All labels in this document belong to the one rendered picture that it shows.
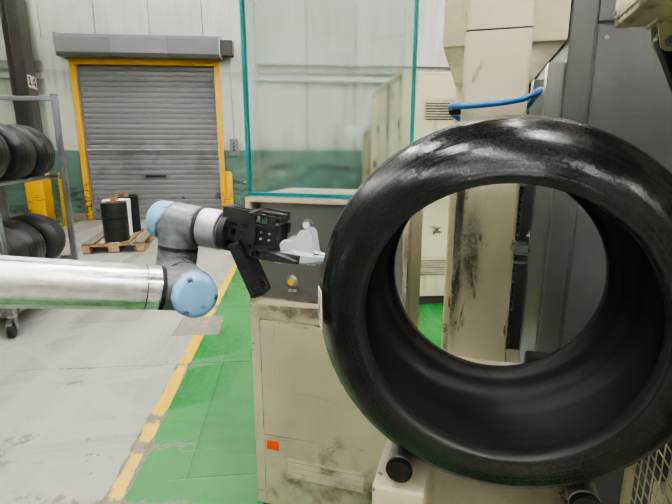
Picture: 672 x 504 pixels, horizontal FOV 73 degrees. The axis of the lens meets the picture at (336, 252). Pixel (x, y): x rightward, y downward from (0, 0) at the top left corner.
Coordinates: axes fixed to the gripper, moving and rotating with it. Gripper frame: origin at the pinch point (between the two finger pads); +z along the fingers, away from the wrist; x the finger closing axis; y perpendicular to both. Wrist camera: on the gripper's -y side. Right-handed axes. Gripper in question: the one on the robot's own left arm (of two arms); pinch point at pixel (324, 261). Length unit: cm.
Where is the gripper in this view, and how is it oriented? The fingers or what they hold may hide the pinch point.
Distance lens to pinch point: 81.8
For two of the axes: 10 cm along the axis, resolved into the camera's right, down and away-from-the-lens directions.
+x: 2.8, -2.1, 9.4
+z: 9.5, 1.8, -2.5
